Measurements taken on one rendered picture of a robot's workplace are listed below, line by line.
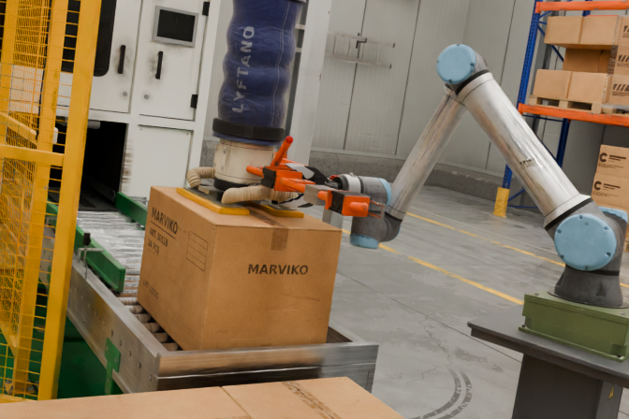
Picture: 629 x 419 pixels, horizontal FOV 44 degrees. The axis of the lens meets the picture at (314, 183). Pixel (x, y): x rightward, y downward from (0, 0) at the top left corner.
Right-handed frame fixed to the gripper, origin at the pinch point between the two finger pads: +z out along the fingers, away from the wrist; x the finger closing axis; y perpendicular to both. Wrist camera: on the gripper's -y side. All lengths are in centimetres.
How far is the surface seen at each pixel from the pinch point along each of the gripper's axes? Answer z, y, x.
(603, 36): -696, 485, 149
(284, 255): -0.6, -5.0, -19.5
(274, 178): 4.0, -0.5, 1.8
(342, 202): 2.5, -33.7, 2.1
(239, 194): 9.7, 8.7, -5.2
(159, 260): 20, 37, -33
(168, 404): 37, -26, -52
